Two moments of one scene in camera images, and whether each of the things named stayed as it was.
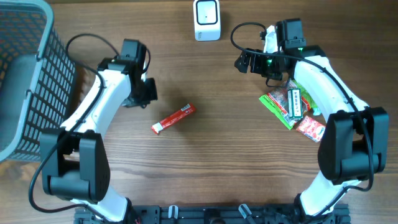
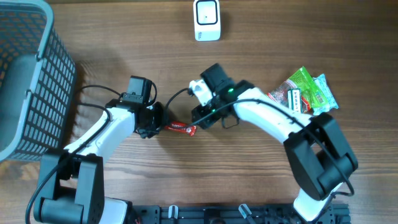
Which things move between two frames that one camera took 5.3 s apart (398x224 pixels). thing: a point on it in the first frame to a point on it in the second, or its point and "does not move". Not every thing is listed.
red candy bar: [186, 110] to [181, 127]
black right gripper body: [267, 65] to [201, 110]
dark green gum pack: [295, 99] does not move
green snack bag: [277, 101] does not move
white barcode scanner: [207, 20] does not move
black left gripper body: [143, 94] to [155, 120]
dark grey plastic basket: [38, 78] does not move
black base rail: [212, 214] does not move
